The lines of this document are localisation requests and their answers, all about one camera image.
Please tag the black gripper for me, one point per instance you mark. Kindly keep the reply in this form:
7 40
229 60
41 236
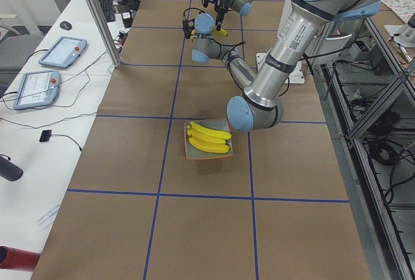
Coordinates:
221 4

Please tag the yellow banana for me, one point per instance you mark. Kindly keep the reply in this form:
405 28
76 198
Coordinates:
211 132
221 33
206 138
209 147

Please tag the grey square plate orange rim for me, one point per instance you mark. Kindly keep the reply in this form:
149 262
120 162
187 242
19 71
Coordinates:
196 154

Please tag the black keyboard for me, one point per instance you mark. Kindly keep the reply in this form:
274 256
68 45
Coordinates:
107 10

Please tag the black computer mouse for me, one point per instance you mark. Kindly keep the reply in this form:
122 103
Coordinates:
65 25

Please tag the upper teach pendant tablet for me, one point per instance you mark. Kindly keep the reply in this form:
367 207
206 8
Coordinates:
64 52

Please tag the teach pendant tablet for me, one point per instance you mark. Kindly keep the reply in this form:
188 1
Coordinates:
38 89
64 52

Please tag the lower teach pendant tablet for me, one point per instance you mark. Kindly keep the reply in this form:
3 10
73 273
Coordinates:
38 89

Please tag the black cylinder object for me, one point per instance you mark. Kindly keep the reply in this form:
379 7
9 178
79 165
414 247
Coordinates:
8 170

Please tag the red cylinder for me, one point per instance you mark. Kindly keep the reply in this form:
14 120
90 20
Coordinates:
17 259

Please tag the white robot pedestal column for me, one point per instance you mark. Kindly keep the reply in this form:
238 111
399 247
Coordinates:
293 33

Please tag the aluminium frame post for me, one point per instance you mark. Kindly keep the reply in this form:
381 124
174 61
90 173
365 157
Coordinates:
98 17

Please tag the small black box on cable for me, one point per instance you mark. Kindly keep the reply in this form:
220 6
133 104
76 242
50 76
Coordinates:
45 136

